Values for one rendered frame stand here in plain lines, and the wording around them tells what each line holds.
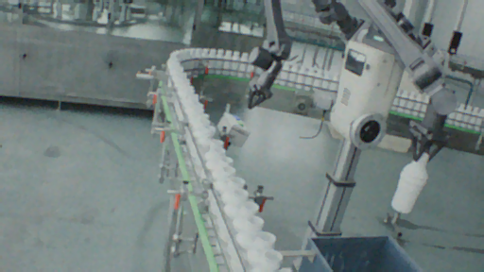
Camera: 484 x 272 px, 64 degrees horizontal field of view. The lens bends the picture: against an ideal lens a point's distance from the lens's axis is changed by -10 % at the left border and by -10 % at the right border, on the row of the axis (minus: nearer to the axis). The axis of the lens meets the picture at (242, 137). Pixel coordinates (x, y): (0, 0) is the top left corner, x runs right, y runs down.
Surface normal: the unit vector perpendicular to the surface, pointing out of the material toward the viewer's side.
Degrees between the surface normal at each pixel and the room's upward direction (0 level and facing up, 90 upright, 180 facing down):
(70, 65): 90
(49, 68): 90
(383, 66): 90
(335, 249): 90
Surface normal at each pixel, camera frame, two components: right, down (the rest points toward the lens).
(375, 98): 0.21, 0.55
